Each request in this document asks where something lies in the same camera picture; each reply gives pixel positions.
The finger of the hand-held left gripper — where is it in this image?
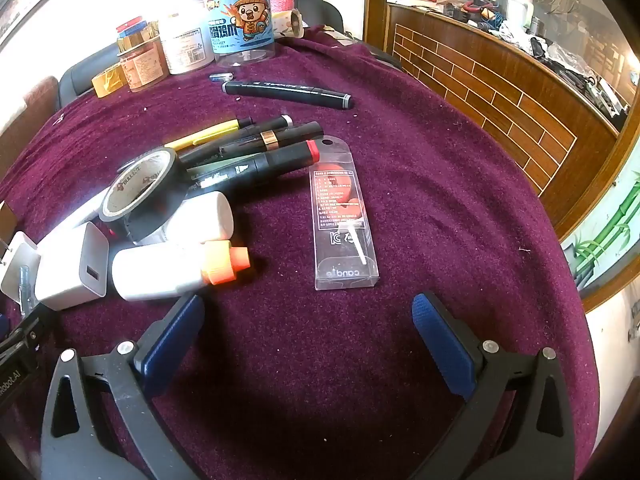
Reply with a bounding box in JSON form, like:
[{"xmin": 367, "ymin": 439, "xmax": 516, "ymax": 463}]
[{"xmin": 0, "ymin": 304, "xmax": 56, "ymax": 367}]

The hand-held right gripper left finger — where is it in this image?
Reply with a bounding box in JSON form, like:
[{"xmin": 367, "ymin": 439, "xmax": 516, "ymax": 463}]
[{"xmin": 40, "ymin": 292, "xmax": 207, "ymax": 480}]

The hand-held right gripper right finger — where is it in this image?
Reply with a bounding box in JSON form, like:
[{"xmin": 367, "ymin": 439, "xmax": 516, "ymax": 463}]
[{"xmin": 410, "ymin": 291, "xmax": 577, "ymax": 480}]

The small clear plastic tube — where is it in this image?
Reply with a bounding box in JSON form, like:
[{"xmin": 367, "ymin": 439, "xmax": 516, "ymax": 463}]
[{"xmin": 19, "ymin": 265, "xmax": 37, "ymax": 313}]

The white charger plug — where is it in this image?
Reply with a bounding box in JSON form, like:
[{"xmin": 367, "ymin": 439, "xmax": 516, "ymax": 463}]
[
  {"xmin": 0, "ymin": 231, "xmax": 41, "ymax": 302},
  {"xmin": 34, "ymin": 221, "xmax": 110, "ymax": 312}
]

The white bottle orange cap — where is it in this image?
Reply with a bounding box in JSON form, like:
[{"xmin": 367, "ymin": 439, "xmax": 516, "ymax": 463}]
[{"xmin": 111, "ymin": 240, "xmax": 251, "ymax": 302}]

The white dropper bottle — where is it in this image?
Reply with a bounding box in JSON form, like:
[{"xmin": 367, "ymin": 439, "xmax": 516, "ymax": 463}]
[{"xmin": 165, "ymin": 191, "xmax": 235, "ymax": 247}]

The black tape roll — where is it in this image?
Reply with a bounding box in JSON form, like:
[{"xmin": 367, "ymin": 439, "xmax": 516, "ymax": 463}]
[{"xmin": 98, "ymin": 147, "xmax": 189, "ymax": 244}]

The clear plastic package red insert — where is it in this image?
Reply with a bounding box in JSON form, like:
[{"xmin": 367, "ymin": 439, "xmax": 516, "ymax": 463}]
[{"xmin": 314, "ymin": 136, "xmax": 380, "ymax": 291}]

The black marker red band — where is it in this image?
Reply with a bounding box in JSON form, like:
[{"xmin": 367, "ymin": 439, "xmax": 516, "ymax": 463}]
[{"xmin": 187, "ymin": 140, "xmax": 321, "ymax": 198}]

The yellow utility knife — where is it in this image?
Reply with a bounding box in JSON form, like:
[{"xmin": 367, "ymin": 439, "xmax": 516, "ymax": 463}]
[{"xmin": 165, "ymin": 117, "xmax": 253, "ymax": 151}]

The purple velvet tablecloth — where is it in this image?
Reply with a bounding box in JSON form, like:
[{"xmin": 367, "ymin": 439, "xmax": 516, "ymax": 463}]
[{"xmin": 0, "ymin": 25, "xmax": 601, "ymax": 480}]

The brown armchair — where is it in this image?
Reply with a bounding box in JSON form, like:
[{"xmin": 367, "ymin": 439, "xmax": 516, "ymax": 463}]
[{"xmin": 0, "ymin": 76, "xmax": 60, "ymax": 171}]

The black pen with gold band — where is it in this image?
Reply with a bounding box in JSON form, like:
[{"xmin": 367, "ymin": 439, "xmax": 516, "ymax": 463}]
[{"xmin": 220, "ymin": 121, "xmax": 325, "ymax": 158}]

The yellow tape roll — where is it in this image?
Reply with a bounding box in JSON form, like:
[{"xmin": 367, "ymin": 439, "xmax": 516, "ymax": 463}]
[{"xmin": 91, "ymin": 62, "xmax": 127, "ymax": 98}]

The wooden counter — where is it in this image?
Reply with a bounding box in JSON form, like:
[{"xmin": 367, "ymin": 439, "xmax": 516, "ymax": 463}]
[{"xmin": 385, "ymin": 0, "xmax": 640, "ymax": 241}]

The long black marker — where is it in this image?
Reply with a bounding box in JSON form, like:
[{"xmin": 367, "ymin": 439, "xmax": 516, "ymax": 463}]
[{"xmin": 222, "ymin": 80, "xmax": 355, "ymax": 110}]

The amber plastic jar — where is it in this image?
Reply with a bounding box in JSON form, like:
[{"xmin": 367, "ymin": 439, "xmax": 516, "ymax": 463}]
[{"xmin": 118, "ymin": 35, "xmax": 168, "ymax": 92}]

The white plastic jar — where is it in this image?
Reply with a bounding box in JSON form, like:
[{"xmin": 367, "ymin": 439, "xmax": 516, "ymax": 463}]
[{"xmin": 160, "ymin": 12, "xmax": 215, "ymax": 75}]

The clear jar blue cartoon label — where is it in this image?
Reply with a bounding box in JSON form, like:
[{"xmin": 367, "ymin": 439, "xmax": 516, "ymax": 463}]
[{"xmin": 202, "ymin": 0, "xmax": 277, "ymax": 68}]

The wooden pillar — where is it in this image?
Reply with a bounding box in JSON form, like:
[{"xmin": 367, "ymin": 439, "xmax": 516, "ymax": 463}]
[{"xmin": 364, "ymin": 0, "xmax": 396, "ymax": 53}]

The white plastic jug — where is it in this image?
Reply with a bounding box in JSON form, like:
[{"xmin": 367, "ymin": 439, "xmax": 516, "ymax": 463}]
[{"xmin": 506, "ymin": 0, "xmax": 536, "ymax": 28}]

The bamboo print wall panel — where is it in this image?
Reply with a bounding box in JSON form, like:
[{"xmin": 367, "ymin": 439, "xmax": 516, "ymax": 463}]
[{"xmin": 560, "ymin": 160, "xmax": 640, "ymax": 291}]

